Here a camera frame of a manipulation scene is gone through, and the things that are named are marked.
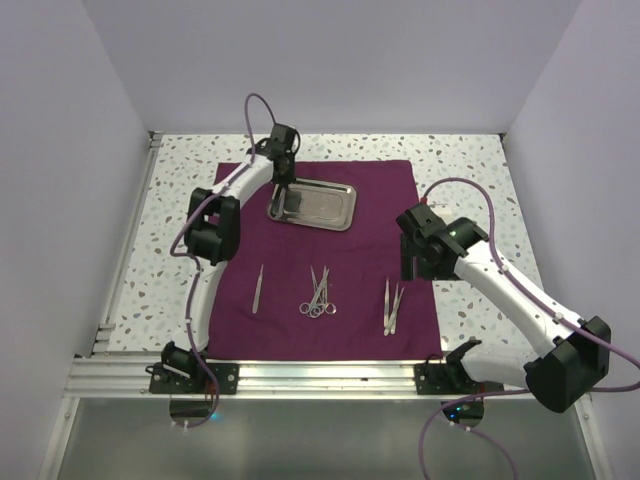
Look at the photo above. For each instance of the aluminium left side rail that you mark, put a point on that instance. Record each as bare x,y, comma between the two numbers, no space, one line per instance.
107,321

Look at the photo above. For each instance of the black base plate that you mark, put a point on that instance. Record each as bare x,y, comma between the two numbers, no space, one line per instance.
171,381
448,379

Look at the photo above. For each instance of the aluminium front rail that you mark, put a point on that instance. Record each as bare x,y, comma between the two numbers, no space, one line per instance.
124,377

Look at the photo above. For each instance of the steel tweezers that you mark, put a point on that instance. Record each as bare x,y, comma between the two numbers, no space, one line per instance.
395,311
389,304

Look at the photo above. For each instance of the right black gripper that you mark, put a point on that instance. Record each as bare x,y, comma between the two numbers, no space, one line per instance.
408,265

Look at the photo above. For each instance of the aluminium rail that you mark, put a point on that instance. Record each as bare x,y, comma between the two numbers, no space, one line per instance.
107,321
124,377

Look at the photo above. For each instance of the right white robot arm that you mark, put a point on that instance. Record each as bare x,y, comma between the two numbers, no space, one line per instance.
566,355

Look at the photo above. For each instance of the stainless steel instrument tray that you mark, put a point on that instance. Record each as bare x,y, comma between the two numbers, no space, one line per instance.
317,204

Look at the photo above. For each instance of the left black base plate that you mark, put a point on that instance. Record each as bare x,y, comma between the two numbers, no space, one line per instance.
171,381

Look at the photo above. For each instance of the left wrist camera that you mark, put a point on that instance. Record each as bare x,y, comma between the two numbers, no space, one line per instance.
285,138

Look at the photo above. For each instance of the purple surgical drape cloth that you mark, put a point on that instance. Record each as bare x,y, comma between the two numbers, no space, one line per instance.
359,261

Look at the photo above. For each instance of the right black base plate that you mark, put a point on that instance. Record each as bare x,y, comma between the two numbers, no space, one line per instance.
448,379

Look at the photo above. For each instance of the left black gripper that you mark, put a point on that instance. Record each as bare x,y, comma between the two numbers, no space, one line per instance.
289,177

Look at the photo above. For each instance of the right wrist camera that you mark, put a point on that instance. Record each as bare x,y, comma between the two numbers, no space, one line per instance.
419,222

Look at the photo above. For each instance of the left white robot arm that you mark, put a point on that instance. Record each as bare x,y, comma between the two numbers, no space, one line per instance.
212,233

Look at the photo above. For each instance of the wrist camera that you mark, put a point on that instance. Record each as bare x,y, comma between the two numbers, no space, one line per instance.
285,138
419,222

